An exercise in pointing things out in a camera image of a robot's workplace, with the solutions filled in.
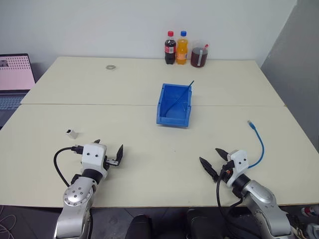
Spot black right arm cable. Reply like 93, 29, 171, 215
215, 169, 247, 225

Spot thin blue stick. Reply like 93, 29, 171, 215
165, 80, 195, 117

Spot small white connector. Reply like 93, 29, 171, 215
64, 128, 78, 139

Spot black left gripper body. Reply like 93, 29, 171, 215
103, 155, 120, 178

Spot orange soda bottle blue cap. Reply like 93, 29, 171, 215
175, 30, 189, 66

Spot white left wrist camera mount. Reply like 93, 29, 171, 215
81, 143, 109, 180

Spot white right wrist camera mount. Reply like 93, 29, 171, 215
226, 149, 250, 188

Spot blue Ethernet cable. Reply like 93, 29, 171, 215
247, 119, 266, 170

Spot cola bottle red cap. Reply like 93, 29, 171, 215
163, 30, 177, 66

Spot dark rounded shape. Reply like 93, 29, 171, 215
124, 214, 153, 239
186, 208, 216, 239

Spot white thin wires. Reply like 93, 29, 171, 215
0, 205, 17, 239

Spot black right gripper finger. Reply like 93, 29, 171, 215
215, 148, 230, 162
199, 156, 220, 183

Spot shoe on floor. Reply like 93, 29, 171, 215
291, 220, 319, 239

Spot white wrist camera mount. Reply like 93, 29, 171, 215
81, 143, 109, 180
226, 149, 250, 188

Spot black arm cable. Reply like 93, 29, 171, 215
215, 169, 247, 225
53, 144, 84, 188

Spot clear jar of red-brown liquid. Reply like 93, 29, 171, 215
190, 39, 210, 68

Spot blue plastic storage bin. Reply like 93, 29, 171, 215
156, 83, 194, 128

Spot open laptop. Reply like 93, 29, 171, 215
0, 53, 37, 128

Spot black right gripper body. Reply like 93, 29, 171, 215
218, 160, 235, 184

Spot grey partition panel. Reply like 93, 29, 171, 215
260, 0, 319, 153

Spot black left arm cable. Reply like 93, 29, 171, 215
53, 144, 84, 188

